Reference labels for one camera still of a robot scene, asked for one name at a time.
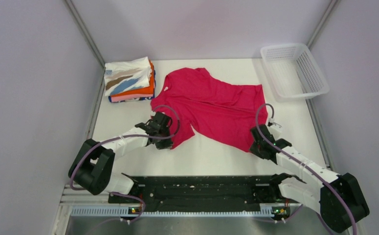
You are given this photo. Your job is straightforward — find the white slotted cable duct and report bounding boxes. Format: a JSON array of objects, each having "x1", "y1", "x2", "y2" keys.
[{"x1": 70, "y1": 206, "x2": 274, "y2": 217}]

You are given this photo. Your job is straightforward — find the white patterned folded t-shirt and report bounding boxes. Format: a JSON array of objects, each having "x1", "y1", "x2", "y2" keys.
[{"x1": 104, "y1": 57, "x2": 152, "y2": 96}]

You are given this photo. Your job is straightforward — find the aluminium rail frame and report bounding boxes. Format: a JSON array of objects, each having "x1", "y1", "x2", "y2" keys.
[{"x1": 61, "y1": 184, "x2": 285, "y2": 211}]

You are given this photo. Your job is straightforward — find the blue folded t-shirt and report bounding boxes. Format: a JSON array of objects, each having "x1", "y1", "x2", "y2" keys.
[{"x1": 108, "y1": 68, "x2": 156, "y2": 103}]

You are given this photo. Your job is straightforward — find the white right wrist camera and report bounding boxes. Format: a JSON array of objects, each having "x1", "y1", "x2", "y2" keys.
[{"x1": 267, "y1": 118, "x2": 283, "y2": 139}]

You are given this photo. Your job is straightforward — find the crimson red t-shirt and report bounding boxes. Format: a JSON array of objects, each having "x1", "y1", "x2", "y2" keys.
[{"x1": 151, "y1": 68, "x2": 268, "y2": 152}]

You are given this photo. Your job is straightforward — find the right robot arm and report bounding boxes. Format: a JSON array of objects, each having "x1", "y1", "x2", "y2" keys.
[{"x1": 250, "y1": 124, "x2": 370, "y2": 233}]

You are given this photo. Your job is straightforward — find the orange folded t-shirt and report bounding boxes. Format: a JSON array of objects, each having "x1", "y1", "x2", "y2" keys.
[{"x1": 104, "y1": 57, "x2": 156, "y2": 102}]

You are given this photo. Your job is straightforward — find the pink folded t-shirt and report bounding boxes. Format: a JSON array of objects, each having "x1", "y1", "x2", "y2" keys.
[{"x1": 109, "y1": 94, "x2": 155, "y2": 103}]

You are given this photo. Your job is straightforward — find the white plastic basket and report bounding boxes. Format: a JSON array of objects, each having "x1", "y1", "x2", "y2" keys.
[{"x1": 260, "y1": 43, "x2": 330, "y2": 102}]

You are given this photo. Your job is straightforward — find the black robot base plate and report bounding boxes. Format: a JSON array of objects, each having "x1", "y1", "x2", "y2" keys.
[{"x1": 108, "y1": 175, "x2": 302, "y2": 213}]

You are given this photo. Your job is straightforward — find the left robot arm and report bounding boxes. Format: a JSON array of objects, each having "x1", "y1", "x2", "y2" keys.
[{"x1": 68, "y1": 112, "x2": 174, "y2": 202}]

